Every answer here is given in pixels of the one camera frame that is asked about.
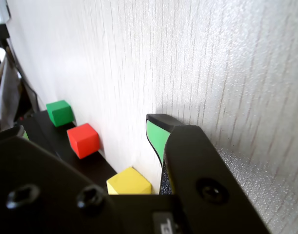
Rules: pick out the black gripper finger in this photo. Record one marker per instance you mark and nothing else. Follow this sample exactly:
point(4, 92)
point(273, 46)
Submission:
point(202, 165)
point(41, 195)

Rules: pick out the red wooden cube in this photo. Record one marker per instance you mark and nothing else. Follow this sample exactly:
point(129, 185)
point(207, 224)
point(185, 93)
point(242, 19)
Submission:
point(84, 140)

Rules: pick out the yellow wooden cube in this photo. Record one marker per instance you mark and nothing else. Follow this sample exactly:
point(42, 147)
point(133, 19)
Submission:
point(129, 181)

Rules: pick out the green wooden cube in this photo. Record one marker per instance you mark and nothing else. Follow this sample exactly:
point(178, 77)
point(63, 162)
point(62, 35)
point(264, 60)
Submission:
point(59, 113)

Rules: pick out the black open box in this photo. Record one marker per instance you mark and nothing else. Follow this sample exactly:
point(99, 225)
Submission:
point(65, 151)

